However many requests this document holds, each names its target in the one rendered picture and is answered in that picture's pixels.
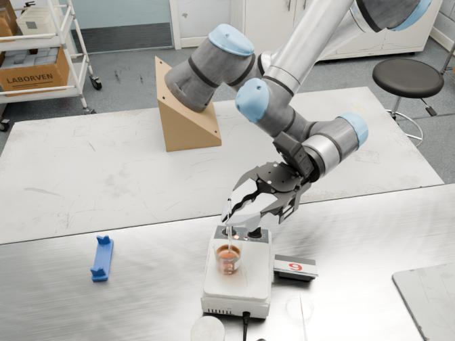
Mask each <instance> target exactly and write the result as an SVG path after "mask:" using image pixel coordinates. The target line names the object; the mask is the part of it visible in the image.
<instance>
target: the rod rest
mask: <svg viewBox="0 0 455 341"><path fill-rule="evenodd" d="M96 238H97V241H98V243H97V250H96V253H95V260H94V265H93V267H91V268H90V271H91V273H92V276H91V279H92V281H103V280H108V277H109V272H110V263H111V258H112V249H113V244H114V240H113V239H110V238H109V235H105V236H104V237H102V236H99V235H97V236H96Z"/></svg>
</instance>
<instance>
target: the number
mask: <svg viewBox="0 0 455 341"><path fill-rule="evenodd" d="M276 268H279V269H288V270H293V271H301V272H306V273H315V274H317V272H316V268H315V267H314V266H309V265H300V264H295V263H286V262H282V261H276Z"/></svg>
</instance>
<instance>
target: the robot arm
mask: <svg viewBox="0 0 455 341"><path fill-rule="evenodd" d="M431 2H432V0H311V1H310V2H309V3H308V5H307V7H306V8H305V10H304V12H303V13H302V14H301V16H300V18H299V19H298V21H297V23H296V24H295V26H294V27H293V29H292V30H291V32H290V34H289V35H288V37H287V38H286V40H285V42H284V43H283V45H282V46H281V47H280V48H278V49H277V50H275V51H274V52H272V51H264V52H263V53H261V54H260V55H256V54H254V53H253V52H254V50H255V48H254V46H253V44H252V43H251V42H250V41H249V40H248V39H247V38H246V37H245V36H244V35H243V34H242V33H241V32H240V31H239V30H237V29H235V28H234V27H232V26H230V25H228V24H220V25H219V26H218V27H217V28H216V29H215V30H214V31H213V32H210V33H209V35H208V37H207V38H206V39H205V40H204V41H203V42H202V44H201V45H200V46H199V47H198V48H197V49H196V51H195V52H194V53H193V54H192V55H191V56H190V57H189V58H188V59H187V60H186V61H184V62H182V63H181V64H179V65H177V66H176V67H174V68H172V69H170V70H169V71H168V73H166V74H165V77H164V79H165V84H166V86H167V87H168V89H169V91H170V92H171V93H172V94H173V96H174V97H175V98H176V99H177V100H178V101H179V102H180V103H182V104H183V105H184V106H185V107H187V108H189V109H190V110H192V111H194V112H203V111H204V110H205V109H206V108H207V106H208V105H209V103H210V101H211V99H212V96H213V94H214V92H215V90H216V89H217V88H218V87H219V86H220V85H221V84H222V83H223V82H224V83H226V84H227V85H228V86H230V87H231V88H232V89H233V90H234V91H236V92H237V95H236V99H235V105H236V109H237V110H238V111H239V112H240V113H241V114H242V115H243V116H245V117H246V118H247V120H248V121H249V122H251V123H254V124H255V125H256V126H258V127H259V128H260V129H261V130H263V131H264V132H266V133H267V134H268V135H269V136H270V137H271V138H273V139H274V140H273V142H272V143H273V145H274V146H275V148H276V151H277V152H278V153H279V155H281V157H282V158H283V159H284V161H285V163H284V162H281V163H278V162H276V161H274V162H266V164H264V165H262V166H260V167H259V166H256V167H255V168H254V169H252V170H249V171H247V172H246V173H244V174H243V176H241V178H240V179H239V180H238V182H237V184H236V185H235V187H234V188H233V190H232V193H231V194H230V196H229V198H231V199H232V215H231V217H230V218H229V219H228V201H227V202H226V203H225V206H224V208H223V212H222V215H221V222H222V223H223V222H225V221H226V220H227V219H228V220H227V221H226V222H225V226H226V227H231V226H239V225H243V224H245V225H246V228H247V229H248V231H249V232H252V231H254V230H256V228H258V226H259V224H260V222H261V219H262V218H263V217H264V216H265V215H266V214H267V213H272V214H273V215H274V216H276V215H278V216H279V221H278V224H279V225H280V224H281V223H282V222H283V221H285V220H286V219H287V218H288V217H289V216H290V215H291V214H292V213H294V212H295V211H296V210H298V209H299V202H300V199H301V195H302V194H304V193H305V192H306V191H307V190H308V189H309V188H310V187H311V184H312V183H315V182H316V181H318V180H319V179H322V178H323V177H325V176H326V175H327V174H328V173H329V172H331V171H332V170H333V169H334V168H336V167H337V166H338V165H339V164H340V163H341V162H342V161H344V160H345V159H346V158H347V157H348V156H350V155H351V154H352V153H354V152H356V151H357V150H359V148H360V146H361V145H362V144H363V143H364V142H365V141H366V140H367V138H368V127H367V124H366V122H365V121H364V119H363V118H362V117H360V116H359V115H357V114H354V113H351V112H348V113H344V114H342V115H340V116H337V117H336V118H335V119H334V120H331V121H313V122H310V121H307V120H306V119H304V118H303V117H302V115H300V114H299V113H298V112H297V111H296V110H295V109H294V108H293V107H292V106H290V105H289V103H290V102H291V100H292V98H293V97H294V96H295V94H296V92H297V91H298V89H299V87H300V86H301V84H302V83H303V81H304V80H305V78H306V76H307V75H308V74H309V71H310V70H311V69H312V67H313V65H314V64H315V63H316V62H317V61H319V60H321V59H322V58H324V57H326V56H327V55H329V54H330V53H332V52H333V51H336V50H337V49H339V48H340V47H342V46H344V45H346V44H347V43H349V42H350V41H352V40H354V39H356V38H357V37H359V36H360V35H362V34H364V33H365V32H373V33H378V32H380V31H382V30H383V29H385V28H387V29H388V30H391V31H394V32H395V31H396V30H397V31H401V30H404V29H406V28H408V27H410V26H411V25H413V24H414V23H415V22H417V21H418V20H419V19H420V18H421V17H422V16H423V15H424V13H425V12H426V11H427V8H428V7H429V6H430V4H431ZM249 200H251V202H252V204H248V205H245V204H246V203H247V202H248V201H249ZM289 205H291V207H290V208H288V209H287V210H286V211H285V212H283V210H284V209H285V208H286V207H287V206H289ZM291 209H292V212H290V213H289V214H288V215H287V216H285V217H284V215H285V214H286V213H287V212H288V211H289V210H291Z"/></svg>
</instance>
